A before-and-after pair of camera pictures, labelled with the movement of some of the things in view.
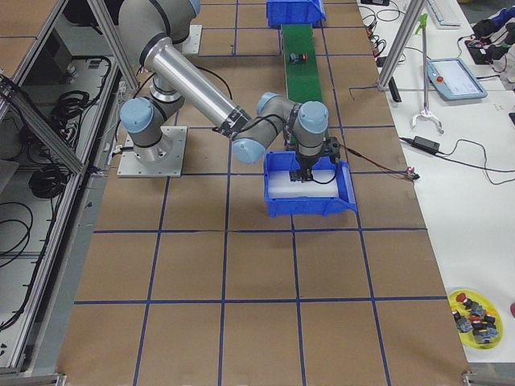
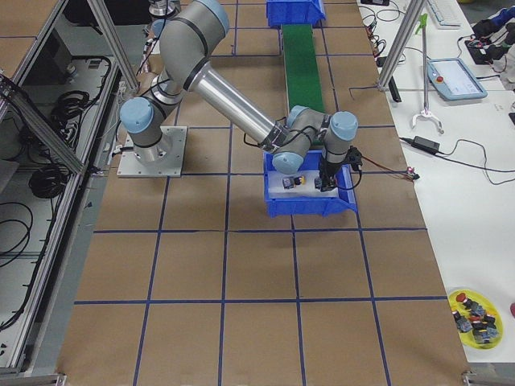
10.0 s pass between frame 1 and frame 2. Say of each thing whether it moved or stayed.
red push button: moved
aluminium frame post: stayed
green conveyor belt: stayed
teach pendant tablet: stayed
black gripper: moved
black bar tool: stayed
